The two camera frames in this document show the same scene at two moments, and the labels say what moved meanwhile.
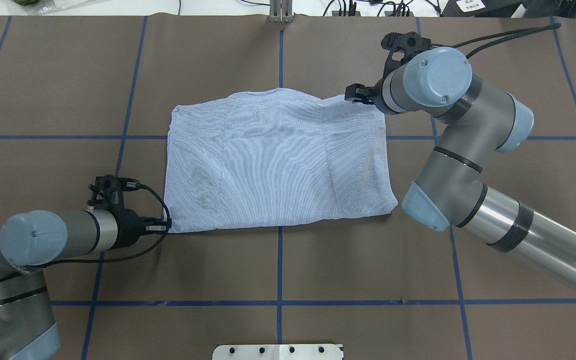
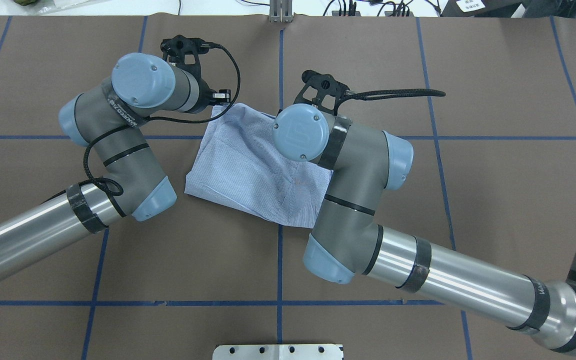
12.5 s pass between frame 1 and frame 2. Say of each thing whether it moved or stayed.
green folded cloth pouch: stayed
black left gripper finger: moved
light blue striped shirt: moved
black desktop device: stayed
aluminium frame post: stayed
